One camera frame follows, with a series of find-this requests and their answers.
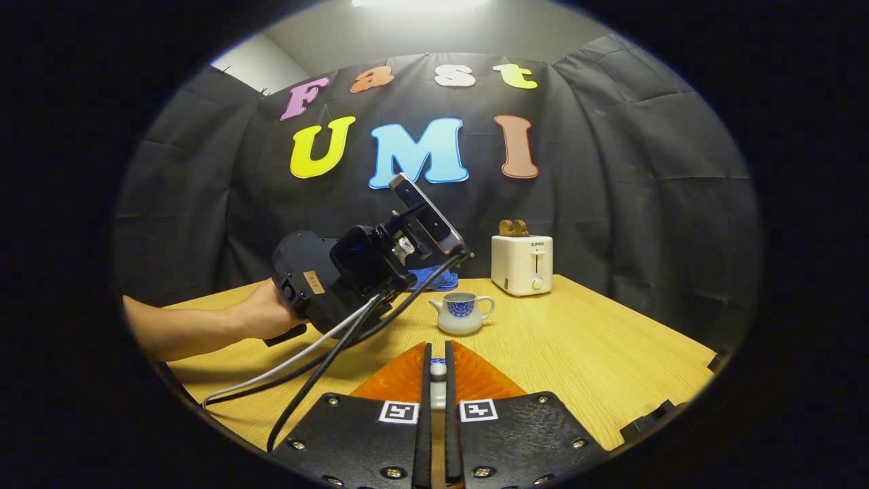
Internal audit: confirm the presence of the grey cable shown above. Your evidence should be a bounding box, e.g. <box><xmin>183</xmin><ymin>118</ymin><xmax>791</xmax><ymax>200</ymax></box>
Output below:
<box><xmin>202</xmin><ymin>293</ymin><xmax>381</xmax><ymax>408</ymax></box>

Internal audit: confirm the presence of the black backdrop cloth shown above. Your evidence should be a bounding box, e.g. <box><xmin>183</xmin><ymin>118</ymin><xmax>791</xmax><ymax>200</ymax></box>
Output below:
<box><xmin>112</xmin><ymin>34</ymin><xmax>760</xmax><ymax>354</ymax></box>

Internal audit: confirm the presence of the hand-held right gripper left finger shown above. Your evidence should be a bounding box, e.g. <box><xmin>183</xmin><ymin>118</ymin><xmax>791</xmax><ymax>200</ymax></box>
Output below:
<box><xmin>270</xmin><ymin>341</ymin><xmax>434</xmax><ymax>489</ymax></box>

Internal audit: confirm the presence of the thick black cable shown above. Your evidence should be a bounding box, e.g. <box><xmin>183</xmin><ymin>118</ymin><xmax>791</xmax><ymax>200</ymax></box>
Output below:
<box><xmin>204</xmin><ymin>253</ymin><xmax>475</xmax><ymax>408</ymax></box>

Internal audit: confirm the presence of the cream toaster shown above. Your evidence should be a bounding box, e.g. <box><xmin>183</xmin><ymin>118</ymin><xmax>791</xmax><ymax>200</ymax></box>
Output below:
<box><xmin>490</xmin><ymin>235</ymin><xmax>554</xmax><ymax>297</ymax></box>

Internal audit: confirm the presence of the white blue-patterned teacup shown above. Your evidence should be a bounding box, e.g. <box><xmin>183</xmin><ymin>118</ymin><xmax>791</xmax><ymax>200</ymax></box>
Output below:
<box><xmin>428</xmin><ymin>292</ymin><xmax>496</xmax><ymax>336</ymax></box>

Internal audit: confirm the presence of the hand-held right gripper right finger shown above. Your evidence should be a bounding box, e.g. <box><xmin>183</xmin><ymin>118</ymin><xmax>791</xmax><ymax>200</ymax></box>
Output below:
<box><xmin>444</xmin><ymin>340</ymin><xmax>610</xmax><ymax>489</ymax></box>

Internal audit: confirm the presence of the ceiling light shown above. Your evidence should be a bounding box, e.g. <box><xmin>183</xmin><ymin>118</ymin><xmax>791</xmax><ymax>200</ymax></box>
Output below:
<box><xmin>352</xmin><ymin>0</ymin><xmax>489</xmax><ymax>9</ymax></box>

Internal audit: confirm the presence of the thin black cable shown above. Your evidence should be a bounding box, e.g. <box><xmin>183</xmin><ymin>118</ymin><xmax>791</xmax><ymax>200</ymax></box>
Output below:
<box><xmin>266</xmin><ymin>299</ymin><xmax>381</xmax><ymax>453</ymax></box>

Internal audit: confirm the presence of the blue folded towel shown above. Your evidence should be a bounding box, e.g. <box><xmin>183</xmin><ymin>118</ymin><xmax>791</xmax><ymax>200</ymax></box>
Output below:
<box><xmin>407</xmin><ymin>266</ymin><xmax>460</xmax><ymax>293</ymax></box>

